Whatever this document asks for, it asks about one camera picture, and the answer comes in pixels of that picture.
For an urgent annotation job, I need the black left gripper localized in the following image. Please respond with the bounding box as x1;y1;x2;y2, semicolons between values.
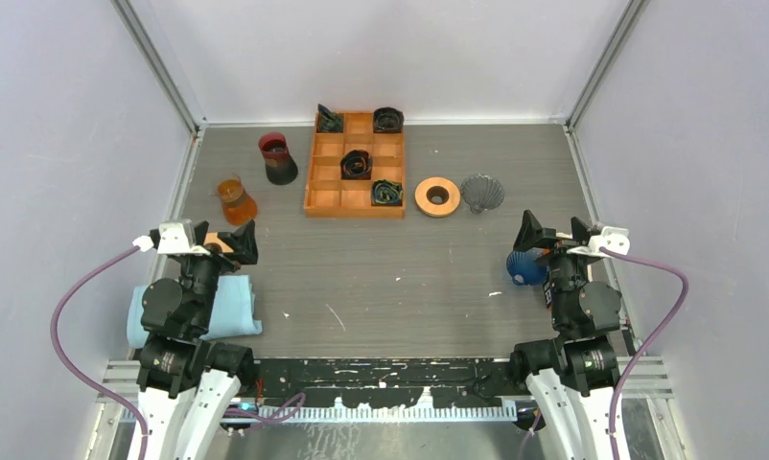
181;218;257;330

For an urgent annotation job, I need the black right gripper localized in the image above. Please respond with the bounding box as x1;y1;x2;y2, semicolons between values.
514;208;603;327

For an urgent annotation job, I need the wooden ring dripper stand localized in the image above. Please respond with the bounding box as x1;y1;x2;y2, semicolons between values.
203;232;234;254

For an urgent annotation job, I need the orange glass carafe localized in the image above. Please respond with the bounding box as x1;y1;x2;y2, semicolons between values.
216;178;258;226

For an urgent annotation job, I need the clear grey ribbed dripper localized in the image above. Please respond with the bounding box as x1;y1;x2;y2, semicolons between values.
459;174;505;214

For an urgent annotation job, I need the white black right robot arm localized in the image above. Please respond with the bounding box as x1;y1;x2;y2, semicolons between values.
509;210;630;459

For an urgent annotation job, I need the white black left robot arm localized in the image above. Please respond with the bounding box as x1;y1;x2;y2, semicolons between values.
128;218;259;459

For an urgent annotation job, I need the blue ribbed dripper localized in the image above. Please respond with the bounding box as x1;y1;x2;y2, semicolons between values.
505;248;548;286

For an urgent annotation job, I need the black dripper middle compartment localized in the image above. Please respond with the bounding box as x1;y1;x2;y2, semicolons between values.
339;149;373;180

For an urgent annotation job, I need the black dripper top-left compartment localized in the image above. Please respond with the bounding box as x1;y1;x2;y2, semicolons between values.
315;103;344;133

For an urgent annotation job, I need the black dripper top-right compartment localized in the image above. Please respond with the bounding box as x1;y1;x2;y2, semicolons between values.
372;106;405;134

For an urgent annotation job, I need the light blue folded cloth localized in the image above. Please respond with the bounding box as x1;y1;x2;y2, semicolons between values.
127;275;263;349

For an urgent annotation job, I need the red black carafe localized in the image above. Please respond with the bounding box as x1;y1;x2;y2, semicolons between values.
258;132;298;185

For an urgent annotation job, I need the orange compartment tray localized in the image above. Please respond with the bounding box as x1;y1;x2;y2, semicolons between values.
304;111;408;219

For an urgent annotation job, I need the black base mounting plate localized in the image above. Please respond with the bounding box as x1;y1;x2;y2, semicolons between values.
238;357;531;409

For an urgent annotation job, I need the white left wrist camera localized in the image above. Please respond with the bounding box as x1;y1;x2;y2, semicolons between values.
132;219;198;255

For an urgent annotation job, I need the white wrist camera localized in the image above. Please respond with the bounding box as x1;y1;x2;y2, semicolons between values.
132;219;198;255
566;226;630;258

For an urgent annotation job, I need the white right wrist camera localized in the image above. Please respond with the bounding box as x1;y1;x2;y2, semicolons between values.
566;226;630;258

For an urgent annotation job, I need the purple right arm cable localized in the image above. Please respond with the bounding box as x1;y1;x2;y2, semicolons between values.
597;245;690;460

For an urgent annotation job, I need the wooden ring holder right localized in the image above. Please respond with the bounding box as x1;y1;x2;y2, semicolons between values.
414;176;461;218

